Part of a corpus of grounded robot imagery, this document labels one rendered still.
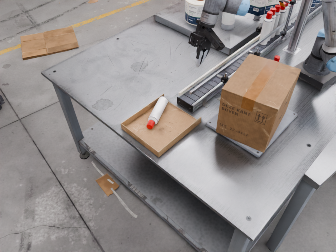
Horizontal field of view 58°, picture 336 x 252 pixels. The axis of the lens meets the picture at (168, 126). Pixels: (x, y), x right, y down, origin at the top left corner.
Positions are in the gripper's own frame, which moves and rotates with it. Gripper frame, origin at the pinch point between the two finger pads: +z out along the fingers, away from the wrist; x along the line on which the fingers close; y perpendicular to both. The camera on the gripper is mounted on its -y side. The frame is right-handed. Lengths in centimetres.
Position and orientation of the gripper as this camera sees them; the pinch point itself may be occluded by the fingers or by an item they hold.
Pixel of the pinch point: (199, 65)
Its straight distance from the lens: 151.3
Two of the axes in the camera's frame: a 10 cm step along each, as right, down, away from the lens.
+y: -7.2, -5.0, 4.8
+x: -6.6, 2.7, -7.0
